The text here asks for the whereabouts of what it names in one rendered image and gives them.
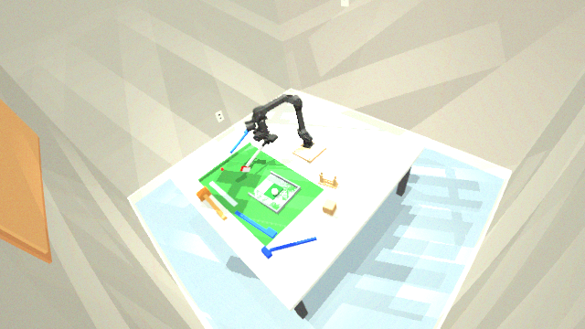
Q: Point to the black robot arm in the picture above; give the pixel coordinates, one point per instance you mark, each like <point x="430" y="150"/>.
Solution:
<point x="259" y="116"/>

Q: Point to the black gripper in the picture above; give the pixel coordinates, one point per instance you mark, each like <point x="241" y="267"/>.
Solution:
<point x="269" y="137"/>

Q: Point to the green flat mat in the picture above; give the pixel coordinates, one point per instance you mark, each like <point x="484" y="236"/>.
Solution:
<point x="238" y="184"/>

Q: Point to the white flat bar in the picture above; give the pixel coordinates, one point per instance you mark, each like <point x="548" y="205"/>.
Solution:
<point x="226" y="196"/>

